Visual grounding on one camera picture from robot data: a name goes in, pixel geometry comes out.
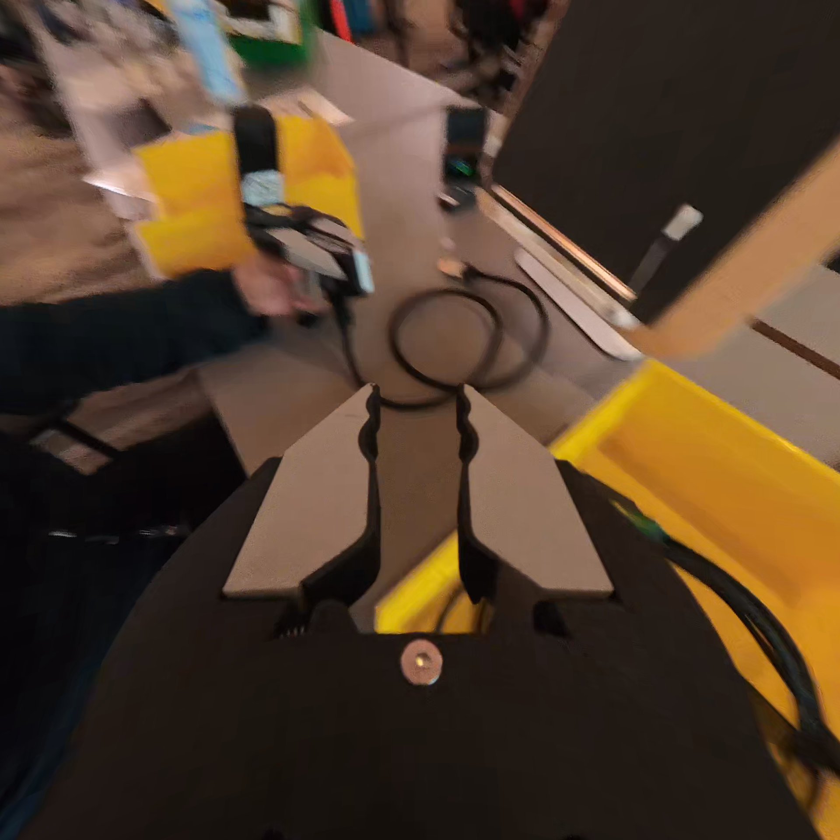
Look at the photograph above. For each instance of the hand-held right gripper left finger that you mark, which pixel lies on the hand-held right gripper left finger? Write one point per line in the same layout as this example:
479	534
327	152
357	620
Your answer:
308	518

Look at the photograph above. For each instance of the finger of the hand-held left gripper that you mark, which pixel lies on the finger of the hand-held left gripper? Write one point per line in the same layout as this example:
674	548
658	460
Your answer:
308	253
338	233

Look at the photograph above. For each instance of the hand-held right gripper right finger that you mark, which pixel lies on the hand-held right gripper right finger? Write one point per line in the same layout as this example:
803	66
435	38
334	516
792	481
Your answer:
535	518

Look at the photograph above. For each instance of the black HDMI switch hub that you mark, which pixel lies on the black HDMI switch hub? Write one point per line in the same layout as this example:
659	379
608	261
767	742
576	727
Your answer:
362	272

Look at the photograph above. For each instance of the yellow plastic bin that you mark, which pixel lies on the yellow plastic bin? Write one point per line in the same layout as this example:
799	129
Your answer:
722	492
190	197

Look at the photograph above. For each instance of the person's left hand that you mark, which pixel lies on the person's left hand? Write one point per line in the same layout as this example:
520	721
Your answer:
269	289

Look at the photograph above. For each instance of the green cardboard box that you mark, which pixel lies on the green cardboard box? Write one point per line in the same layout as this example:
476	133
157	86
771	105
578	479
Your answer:
275	43

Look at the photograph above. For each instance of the white wipes canister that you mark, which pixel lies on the white wipes canister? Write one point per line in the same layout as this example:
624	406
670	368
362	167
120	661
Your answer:
210	46

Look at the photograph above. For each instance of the dark green battery charger case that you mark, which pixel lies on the dark green battery charger case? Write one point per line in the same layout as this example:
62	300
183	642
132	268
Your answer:
466	138

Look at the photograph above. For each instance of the black camera battery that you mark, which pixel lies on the black camera battery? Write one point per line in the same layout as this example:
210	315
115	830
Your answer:
456	197

